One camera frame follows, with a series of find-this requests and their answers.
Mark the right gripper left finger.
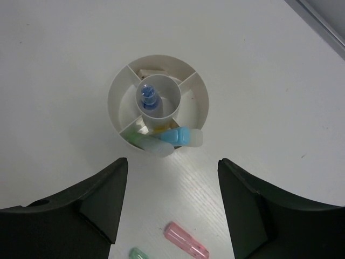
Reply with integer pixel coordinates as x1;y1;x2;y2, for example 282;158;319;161
1;158;128;258

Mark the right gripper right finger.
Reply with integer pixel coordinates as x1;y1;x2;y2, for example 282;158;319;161
218;159;344;258

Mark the green highlighter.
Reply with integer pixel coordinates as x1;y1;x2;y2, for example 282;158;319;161
125;132;175;158
128;247;150;259

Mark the pink highlighter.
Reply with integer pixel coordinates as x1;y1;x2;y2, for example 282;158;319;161
164;222;210;259

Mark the yellow highlighter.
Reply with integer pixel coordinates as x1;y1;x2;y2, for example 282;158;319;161
151;126;204;147

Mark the clear blue glue bottle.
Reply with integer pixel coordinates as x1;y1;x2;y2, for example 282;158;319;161
141;84;159;110

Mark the blue highlighter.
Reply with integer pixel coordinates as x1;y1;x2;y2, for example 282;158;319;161
154;127;191;147

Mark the white round divided organizer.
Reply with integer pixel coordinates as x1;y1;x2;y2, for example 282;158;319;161
107;55;209;154

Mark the right aluminium frame rail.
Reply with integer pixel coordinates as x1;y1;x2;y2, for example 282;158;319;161
285;0;344;58

